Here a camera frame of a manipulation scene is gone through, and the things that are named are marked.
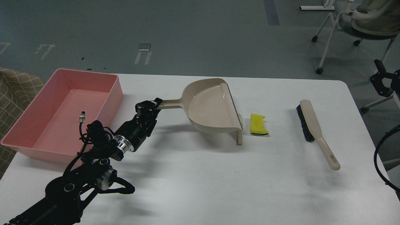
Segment pink plastic bin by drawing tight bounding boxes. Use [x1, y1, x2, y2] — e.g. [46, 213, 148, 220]
[1, 69, 124, 163]

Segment beige plastic dustpan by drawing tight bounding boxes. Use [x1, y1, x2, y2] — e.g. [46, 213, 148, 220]
[158, 78, 243, 133]

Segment beige brush black bristles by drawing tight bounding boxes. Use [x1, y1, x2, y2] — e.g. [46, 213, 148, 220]
[296, 99, 341, 171]

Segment metal floor plate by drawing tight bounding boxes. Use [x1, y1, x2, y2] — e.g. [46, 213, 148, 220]
[137, 43, 152, 51]

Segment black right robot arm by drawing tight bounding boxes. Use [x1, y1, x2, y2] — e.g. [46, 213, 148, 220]
[370, 59, 400, 195]

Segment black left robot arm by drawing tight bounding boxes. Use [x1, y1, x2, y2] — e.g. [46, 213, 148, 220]
[8, 98, 163, 225]

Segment white bread slice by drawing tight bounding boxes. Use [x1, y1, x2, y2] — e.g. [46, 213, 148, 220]
[236, 114, 243, 146]

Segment beige checked cloth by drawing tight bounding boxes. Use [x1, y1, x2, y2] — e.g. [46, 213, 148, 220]
[0, 67, 44, 178]

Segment white office chair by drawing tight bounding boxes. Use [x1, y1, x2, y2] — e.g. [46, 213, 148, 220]
[311, 0, 400, 75]

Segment yellow sponge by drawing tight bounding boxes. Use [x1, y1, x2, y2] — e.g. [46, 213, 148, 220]
[250, 113, 269, 135]

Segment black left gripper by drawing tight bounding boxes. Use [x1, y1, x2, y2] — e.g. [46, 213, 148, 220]
[114, 98, 163, 153]

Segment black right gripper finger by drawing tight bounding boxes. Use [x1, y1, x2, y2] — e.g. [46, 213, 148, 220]
[370, 59, 400, 97]

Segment white furniture base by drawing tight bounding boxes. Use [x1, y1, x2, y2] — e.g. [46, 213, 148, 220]
[300, 6, 335, 11]

